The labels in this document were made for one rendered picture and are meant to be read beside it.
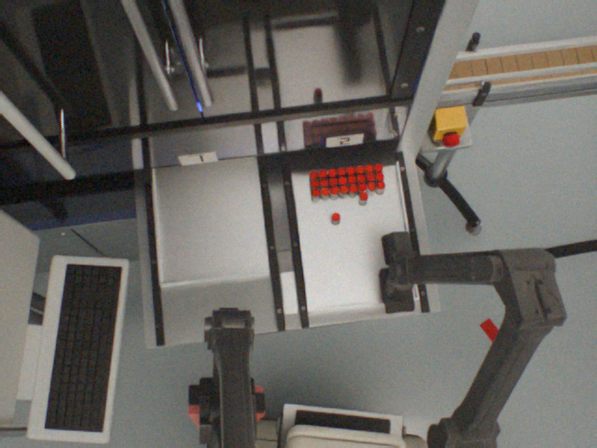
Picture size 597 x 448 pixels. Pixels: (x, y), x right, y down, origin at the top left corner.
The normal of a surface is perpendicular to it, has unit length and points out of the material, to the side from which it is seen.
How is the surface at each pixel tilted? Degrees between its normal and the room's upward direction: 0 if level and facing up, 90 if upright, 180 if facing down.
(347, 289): 0
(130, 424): 0
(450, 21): 90
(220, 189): 0
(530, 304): 18
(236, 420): 41
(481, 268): 74
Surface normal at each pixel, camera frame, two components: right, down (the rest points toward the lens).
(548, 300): 0.22, -0.44
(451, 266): -0.96, -0.02
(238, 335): 0.10, -0.82
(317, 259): -0.01, -0.25
